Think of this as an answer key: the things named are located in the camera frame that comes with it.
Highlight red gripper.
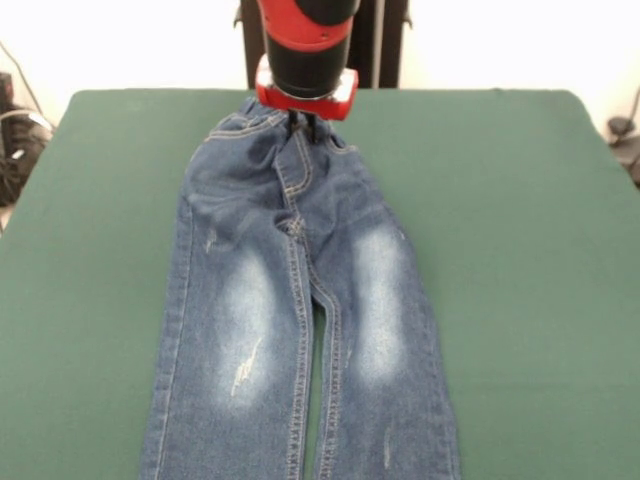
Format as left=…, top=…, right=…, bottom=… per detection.
left=254, top=54, right=360, bottom=142

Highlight blue denim jeans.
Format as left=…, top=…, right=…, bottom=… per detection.
left=138, top=97, right=462, bottom=480

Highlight black stand base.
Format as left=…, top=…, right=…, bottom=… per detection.
left=0, top=72, right=57, bottom=209

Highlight dark green table cloth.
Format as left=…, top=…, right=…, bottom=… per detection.
left=0, top=88, right=640, bottom=480

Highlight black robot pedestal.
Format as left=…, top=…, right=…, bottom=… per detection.
left=238, top=0, right=414, bottom=91

